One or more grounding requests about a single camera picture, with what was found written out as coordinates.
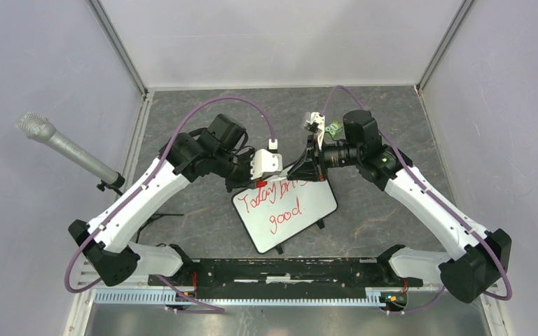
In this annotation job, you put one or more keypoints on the small white whiteboard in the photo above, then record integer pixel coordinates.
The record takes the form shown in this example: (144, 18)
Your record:
(281, 210)

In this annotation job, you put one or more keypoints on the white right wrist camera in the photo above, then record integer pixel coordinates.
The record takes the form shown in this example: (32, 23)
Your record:
(314, 122)

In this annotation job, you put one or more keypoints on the green toy block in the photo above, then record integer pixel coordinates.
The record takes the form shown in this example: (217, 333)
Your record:
(334, 129)

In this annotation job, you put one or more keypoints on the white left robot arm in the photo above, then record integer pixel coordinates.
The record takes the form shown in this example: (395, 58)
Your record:
(106, 240)

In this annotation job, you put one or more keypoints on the toothed light blue strip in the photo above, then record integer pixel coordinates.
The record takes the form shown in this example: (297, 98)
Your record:
(169, 297)

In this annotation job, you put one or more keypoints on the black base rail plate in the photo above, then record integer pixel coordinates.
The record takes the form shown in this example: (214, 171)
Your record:
(287, 278)

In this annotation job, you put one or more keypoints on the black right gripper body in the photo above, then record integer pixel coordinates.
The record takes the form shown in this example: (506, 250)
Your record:
(319, 158)

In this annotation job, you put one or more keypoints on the aluminium frame rail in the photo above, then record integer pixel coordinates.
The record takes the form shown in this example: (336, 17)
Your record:
(137, 280)

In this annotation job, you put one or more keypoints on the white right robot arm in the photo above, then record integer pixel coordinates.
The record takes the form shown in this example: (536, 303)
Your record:
(474, 261)

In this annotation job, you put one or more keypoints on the silver microphone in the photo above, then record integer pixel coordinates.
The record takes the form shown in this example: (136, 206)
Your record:
(40, 129)

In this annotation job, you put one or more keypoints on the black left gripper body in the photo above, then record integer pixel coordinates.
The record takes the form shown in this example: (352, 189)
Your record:
(238, 173)

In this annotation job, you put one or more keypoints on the red whiteboard marker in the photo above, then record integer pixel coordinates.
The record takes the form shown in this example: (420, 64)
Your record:
(275, 178)

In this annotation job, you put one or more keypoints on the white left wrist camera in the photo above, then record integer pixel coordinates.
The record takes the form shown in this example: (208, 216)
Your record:
(266, 161)

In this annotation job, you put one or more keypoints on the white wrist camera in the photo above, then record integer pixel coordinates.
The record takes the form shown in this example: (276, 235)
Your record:
(266, 161)
(314, 122)

